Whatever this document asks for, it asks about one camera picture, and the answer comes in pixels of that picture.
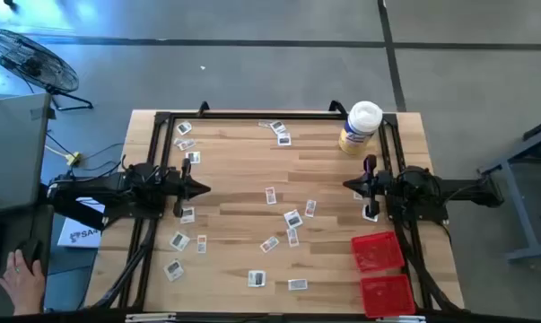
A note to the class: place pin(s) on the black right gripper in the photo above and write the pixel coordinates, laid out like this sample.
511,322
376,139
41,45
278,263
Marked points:
377,186

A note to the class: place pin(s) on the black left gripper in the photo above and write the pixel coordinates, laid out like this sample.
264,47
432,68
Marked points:
182,188

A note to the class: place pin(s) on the small white packet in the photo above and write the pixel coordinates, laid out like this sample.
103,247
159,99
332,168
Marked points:
357,196
177,142
264,124

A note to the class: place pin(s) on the white packet dark print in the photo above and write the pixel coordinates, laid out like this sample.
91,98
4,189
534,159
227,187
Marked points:
193,157
278,127
293,219
184,128
188,216
256,278
173,270
284,139
365,214
298,284
179,241

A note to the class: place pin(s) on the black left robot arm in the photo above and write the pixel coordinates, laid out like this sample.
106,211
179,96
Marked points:
99,188

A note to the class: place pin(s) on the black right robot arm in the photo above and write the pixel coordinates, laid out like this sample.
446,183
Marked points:
436,190

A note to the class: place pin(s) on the Lysol wipes canister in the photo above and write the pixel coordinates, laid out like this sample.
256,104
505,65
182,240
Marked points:
362,121

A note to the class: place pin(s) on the red plastic mesh basket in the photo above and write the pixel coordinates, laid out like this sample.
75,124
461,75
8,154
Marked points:
386,296
377,251

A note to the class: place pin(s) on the black support bar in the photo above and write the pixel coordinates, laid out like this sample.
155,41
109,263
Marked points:
79,215

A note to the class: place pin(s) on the white printed cardboard box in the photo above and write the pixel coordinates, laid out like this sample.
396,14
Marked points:
79,235

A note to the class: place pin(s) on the black computer mouse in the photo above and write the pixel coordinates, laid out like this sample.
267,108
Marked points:
30,247

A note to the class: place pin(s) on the grey computer monitor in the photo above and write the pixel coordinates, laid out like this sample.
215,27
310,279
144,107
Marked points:
10,152

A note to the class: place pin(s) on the person's hand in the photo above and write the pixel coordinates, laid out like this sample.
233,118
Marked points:
23,287

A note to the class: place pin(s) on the black floor fan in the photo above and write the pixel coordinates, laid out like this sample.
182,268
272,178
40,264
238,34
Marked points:
32,63

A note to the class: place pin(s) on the black aluminium table frame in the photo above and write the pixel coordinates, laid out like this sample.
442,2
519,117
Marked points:
252,116

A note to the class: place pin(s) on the white metal bracket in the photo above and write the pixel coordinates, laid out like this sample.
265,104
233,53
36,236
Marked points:
400,319
149,317

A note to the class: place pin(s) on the grey metal table frame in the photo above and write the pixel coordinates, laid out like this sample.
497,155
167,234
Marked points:
534,252

